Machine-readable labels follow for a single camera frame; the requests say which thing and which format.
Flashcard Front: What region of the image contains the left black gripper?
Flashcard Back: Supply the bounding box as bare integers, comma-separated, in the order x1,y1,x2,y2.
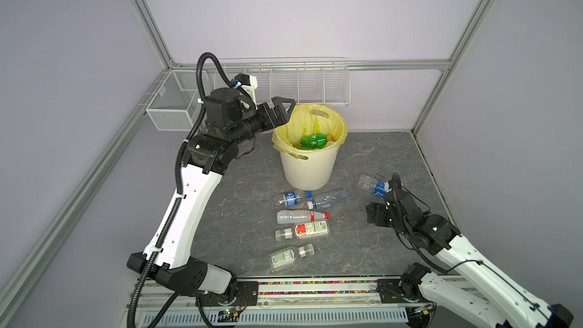
230,97,295,145

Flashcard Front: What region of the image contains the green soda bottle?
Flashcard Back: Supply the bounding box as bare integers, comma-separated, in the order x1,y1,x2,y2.
300,133,334,150

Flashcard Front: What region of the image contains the clear bottle red white label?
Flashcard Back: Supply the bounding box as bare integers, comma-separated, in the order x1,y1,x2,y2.
275,220,329,241

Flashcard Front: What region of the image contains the white bottle red cap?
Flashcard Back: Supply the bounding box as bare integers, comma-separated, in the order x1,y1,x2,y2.
276,210,329,225

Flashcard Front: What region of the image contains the clear bottle green label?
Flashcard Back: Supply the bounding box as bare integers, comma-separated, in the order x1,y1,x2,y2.
269,243,315,271

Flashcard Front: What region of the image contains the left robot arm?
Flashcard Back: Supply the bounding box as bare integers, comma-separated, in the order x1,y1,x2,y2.
127,89,296,301

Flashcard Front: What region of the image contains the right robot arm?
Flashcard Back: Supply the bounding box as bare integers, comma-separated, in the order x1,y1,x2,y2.
366,187,574,327

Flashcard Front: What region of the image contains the yellow bin liner bag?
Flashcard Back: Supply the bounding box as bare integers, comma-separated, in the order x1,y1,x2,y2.
272,104,349,160

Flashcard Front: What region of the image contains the cream plastic waste bin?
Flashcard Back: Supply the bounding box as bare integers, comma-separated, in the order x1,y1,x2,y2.
279,146,341,191

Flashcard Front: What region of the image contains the clear crushed water bottle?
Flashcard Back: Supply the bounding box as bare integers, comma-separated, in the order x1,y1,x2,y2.
306,188,351,210

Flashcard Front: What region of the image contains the Pepsi water bottle blue label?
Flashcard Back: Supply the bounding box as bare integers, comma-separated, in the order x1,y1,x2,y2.
275,190,313,210

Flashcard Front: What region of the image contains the small white mesh basket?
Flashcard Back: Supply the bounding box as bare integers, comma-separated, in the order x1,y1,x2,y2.
146,70,200,132

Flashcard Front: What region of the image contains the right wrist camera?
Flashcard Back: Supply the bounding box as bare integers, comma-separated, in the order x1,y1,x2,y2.
387,173,402,193

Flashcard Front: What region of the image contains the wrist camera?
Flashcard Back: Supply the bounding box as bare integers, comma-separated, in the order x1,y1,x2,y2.
387,173,402,193
231,73,258,109

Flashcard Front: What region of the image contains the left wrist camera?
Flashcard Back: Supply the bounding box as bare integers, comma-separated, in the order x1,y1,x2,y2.
231,73,258,109

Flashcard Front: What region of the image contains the long white wire shelf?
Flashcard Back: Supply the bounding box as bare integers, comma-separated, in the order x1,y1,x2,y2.
220,58,352,106

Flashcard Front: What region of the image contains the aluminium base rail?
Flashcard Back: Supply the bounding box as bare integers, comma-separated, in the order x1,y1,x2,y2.
135,276,444,327

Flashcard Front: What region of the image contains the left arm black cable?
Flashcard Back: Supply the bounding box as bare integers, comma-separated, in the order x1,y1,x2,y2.
126,52,242,328

